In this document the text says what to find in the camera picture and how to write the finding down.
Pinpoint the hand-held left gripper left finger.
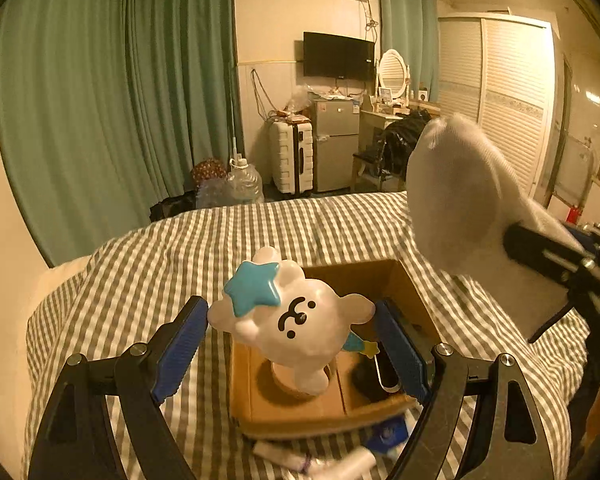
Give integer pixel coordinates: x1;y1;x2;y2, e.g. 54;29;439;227
27;296;211;480

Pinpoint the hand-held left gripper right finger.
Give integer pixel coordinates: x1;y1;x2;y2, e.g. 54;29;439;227
374;299;556;480

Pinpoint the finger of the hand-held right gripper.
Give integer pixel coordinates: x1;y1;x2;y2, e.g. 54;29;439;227
502;224;600;283

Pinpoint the white sock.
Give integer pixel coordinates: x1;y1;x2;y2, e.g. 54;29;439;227
405;114;592;343

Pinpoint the white plush toy blue star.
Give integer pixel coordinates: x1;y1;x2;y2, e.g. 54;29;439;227
207;246;379;401

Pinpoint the cardboard box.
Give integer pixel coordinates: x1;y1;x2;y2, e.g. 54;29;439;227
229;259;443;437

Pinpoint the blue packet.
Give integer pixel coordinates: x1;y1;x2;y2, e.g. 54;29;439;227
364;414;412;457

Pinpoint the grey checkered blanket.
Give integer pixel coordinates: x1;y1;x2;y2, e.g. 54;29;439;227
25;191;593;480

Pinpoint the white plastic roll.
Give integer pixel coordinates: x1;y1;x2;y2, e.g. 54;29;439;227
307;447;382;480

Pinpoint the black floor bag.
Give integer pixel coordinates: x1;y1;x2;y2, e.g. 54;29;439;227
149;195;197;223

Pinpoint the white tube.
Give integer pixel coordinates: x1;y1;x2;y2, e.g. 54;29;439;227
252;440;312;472

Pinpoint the white louvered wardrobe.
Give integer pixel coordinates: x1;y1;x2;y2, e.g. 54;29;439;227
437;14;557;207

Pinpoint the crumpled clear plastic bottle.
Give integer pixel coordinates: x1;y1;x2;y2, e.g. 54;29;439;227
195;180;232;209

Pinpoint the large clear water bottle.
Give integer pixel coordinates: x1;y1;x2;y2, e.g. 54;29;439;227
226;157;265;206

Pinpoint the black clothes pile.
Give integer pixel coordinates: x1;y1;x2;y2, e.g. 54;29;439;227
374;109;434;179

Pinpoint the dark red patterned bag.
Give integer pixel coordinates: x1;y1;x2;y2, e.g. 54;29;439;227
190;157;229;186

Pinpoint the dark chair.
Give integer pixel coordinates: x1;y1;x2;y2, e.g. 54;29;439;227
351;132;406;192

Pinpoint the white dressing table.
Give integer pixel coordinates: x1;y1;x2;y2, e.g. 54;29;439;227
358;104;412;161

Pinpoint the silver small fridge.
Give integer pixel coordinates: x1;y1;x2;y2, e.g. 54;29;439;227
310;96;362;194

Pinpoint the white suitcase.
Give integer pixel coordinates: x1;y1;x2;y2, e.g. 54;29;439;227
270;119;315;197

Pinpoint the white oval vanity mirror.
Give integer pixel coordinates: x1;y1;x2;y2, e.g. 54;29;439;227
377;49;412;102

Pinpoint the wide green curtain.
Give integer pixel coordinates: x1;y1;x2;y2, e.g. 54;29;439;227
0;0;244;268

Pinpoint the narrow green curtain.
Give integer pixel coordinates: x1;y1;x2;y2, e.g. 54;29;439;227
376;0;441;104

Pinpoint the clear plastic bag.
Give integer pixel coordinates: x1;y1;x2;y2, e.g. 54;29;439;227
284;85;314;114

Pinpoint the wall cable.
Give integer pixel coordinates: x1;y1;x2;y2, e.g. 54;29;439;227
250;66;282;122

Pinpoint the black wall television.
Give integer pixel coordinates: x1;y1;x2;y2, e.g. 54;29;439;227
302;31;376;83

